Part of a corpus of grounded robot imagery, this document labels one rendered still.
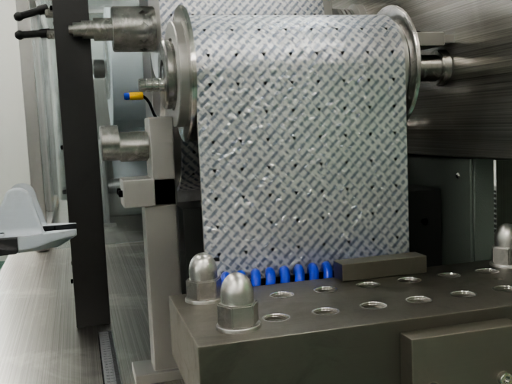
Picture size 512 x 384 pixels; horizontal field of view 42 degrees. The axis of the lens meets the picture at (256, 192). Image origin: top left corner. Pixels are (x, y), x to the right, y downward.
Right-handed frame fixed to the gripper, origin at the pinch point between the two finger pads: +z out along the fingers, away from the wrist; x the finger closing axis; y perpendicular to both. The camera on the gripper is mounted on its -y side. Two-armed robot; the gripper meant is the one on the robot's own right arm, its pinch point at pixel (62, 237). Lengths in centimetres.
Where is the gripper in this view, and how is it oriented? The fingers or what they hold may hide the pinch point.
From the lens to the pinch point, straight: 68.3
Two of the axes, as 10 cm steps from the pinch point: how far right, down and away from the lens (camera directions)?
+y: -0.5, -9.9, -1.0
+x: -2.6, -0.9, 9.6
